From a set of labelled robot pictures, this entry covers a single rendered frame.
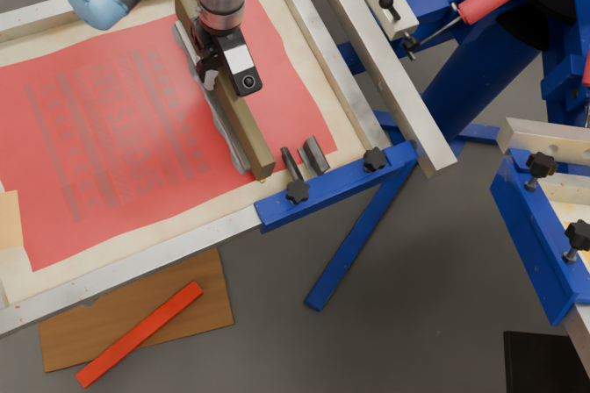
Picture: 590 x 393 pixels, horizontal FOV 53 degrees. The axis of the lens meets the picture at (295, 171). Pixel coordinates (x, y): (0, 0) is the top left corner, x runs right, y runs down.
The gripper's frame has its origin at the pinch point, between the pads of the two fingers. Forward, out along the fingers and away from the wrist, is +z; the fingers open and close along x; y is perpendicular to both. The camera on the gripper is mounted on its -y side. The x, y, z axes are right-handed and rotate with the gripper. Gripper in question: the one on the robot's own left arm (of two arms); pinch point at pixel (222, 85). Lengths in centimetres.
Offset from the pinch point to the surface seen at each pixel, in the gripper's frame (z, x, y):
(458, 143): 98, -102, -6
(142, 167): 5.1, 19.7, -8.1
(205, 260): 98, 7, -9
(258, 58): 4.5, -10.8, 5.6
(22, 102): 4.6, 35.6, 12.9
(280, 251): 100, -18, -16
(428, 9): -4.3, -46.2, -1.1
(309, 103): 4.9, -16.3, -7.8
